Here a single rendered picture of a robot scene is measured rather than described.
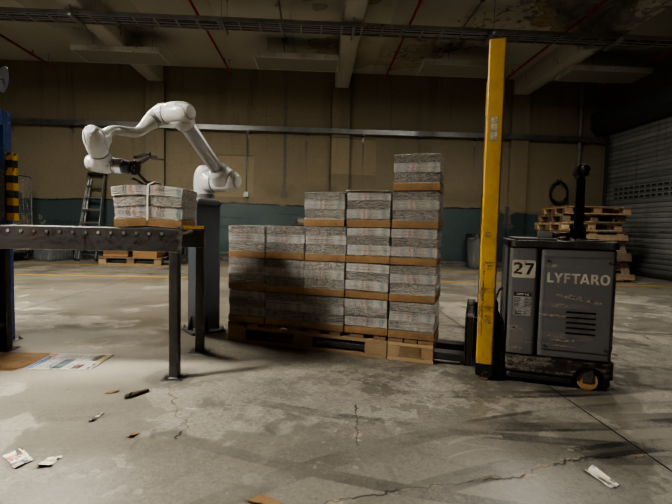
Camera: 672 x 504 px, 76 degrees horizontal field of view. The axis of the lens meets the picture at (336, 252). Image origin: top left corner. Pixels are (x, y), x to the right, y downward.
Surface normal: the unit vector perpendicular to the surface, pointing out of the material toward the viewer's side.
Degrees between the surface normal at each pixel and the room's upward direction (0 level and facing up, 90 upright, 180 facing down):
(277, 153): 90
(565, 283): 90
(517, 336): 90
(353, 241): 90
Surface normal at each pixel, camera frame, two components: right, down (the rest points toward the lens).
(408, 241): -0.30, 0.04
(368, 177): 0.04, 0.06
